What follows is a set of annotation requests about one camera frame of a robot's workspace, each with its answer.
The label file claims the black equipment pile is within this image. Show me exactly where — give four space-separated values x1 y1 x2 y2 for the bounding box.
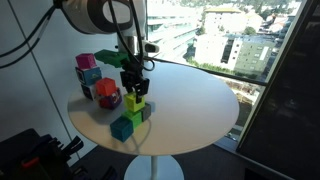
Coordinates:
0 128 118 180

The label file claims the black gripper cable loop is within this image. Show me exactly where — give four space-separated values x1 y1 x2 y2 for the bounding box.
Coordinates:
107 0 156 73

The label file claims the green embossed toy block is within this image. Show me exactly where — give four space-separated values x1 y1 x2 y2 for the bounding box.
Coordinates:
121 109 144 129

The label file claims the blue white patterned cube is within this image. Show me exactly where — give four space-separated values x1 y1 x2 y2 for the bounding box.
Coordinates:
75 66 103 86

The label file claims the black side panel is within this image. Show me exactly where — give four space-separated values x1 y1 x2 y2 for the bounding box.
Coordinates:
235 0 320 180

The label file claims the black clamp tool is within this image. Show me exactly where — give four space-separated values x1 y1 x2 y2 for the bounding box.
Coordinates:
63 135 85 157

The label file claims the orange embossed toy block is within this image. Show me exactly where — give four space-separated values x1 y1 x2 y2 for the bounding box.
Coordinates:
95 77 118 98

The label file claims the grey embossed toy block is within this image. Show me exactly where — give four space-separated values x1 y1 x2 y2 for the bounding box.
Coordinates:
141 102 152 122

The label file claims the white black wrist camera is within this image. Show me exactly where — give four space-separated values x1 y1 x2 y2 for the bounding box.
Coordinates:
143 41 160 54

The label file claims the purple patterned cube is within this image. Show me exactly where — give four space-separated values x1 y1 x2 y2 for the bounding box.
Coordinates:
98 88 123 110

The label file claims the yellow embossed toy block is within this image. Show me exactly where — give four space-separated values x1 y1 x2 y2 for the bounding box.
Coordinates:
123 92 147 113

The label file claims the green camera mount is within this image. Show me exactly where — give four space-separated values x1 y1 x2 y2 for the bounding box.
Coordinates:
93 49 130 69

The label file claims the yellow roofed building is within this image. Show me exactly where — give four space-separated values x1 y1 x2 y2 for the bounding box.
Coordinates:
202 6 264 36

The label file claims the pink embossed toy block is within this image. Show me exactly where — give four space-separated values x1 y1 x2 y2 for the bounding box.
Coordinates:
75 53 98 70

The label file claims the black hanging cable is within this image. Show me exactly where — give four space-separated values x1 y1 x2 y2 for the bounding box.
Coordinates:
0 18 51 70
0 4 57 59

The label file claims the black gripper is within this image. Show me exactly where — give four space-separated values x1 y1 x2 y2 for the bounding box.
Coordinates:
119 60 150 104

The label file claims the blue embossed toy block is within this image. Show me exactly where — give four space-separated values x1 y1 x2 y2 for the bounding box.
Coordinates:
109 115 134 143

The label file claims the white table pedestal base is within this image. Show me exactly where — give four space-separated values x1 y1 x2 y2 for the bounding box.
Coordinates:
123 154 185 180

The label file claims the red clip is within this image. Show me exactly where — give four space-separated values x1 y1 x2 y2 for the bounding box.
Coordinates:
21 157 41 169

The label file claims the white apartment building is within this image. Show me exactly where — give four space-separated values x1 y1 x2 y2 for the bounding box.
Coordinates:
194 33 284 80

